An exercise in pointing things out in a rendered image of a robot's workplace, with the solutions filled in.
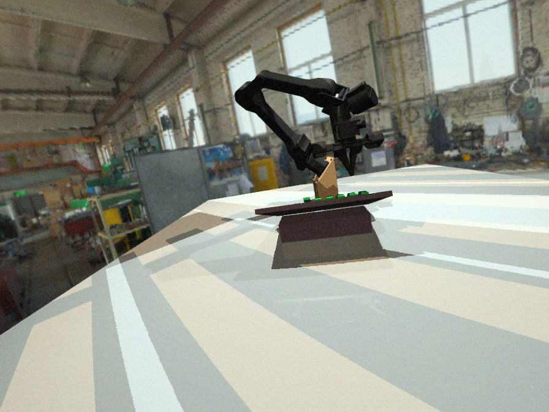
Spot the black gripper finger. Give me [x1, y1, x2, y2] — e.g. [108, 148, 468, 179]
[334, 148, 352, 176]
[349, 145, 362, 175]

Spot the switch panel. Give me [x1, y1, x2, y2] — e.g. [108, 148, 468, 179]
[255, 190, 393, 243]

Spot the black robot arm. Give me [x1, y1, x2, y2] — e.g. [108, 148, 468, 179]
[235, 70, 378, 178]

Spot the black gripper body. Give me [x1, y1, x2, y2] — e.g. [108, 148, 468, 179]
[311, 116, 384, 158]

